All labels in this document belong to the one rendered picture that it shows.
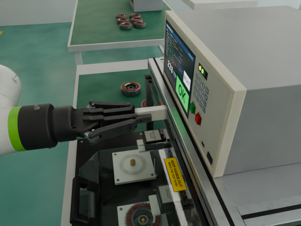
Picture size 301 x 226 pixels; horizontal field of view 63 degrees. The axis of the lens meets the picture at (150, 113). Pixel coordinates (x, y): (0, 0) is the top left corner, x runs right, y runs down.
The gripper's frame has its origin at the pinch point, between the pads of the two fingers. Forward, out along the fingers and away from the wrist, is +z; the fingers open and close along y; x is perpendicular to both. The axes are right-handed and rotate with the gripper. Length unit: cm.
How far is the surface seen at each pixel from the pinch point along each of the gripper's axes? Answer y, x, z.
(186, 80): -6.7, 3.6, 9.9
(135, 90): -73, -40, 5
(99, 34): -176, -44, -13
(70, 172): -24, -43, -27
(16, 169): -100, -119, -88
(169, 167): 6.0, -11.6, 3.5
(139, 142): -22.1, -30.1, 0.0
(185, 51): -9.0, 10.0, 9.9
